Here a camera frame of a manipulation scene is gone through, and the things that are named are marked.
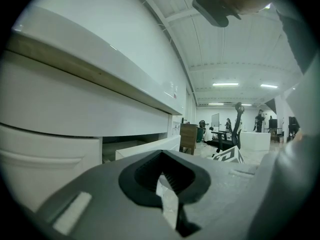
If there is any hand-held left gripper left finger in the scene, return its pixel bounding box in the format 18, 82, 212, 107
36, 149, 183, 240

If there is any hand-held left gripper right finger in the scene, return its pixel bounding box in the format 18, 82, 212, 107
162, 149, 262, 240

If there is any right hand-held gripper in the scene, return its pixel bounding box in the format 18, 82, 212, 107
211, 145, 247, 165

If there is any white panelled drawer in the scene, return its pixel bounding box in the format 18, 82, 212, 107
0, 122, 104, 212

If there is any small white drawer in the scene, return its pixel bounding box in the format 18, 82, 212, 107
114, 134, 181, 161

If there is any wide white drawer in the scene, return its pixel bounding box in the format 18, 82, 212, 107
0, 50, 174, 138

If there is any black office chair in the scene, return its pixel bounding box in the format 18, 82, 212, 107
211, 102, 245, 154

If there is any white low platform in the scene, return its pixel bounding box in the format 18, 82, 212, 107
239, 131, 272, 152

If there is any brown wooden cabinet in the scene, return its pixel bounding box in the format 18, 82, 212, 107
179, 123, 198, 156

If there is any person's grey clothing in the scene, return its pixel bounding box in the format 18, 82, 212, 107
249, 6, 320, 240

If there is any black head-worn camera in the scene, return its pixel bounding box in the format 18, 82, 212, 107
189, 0, 242, 28

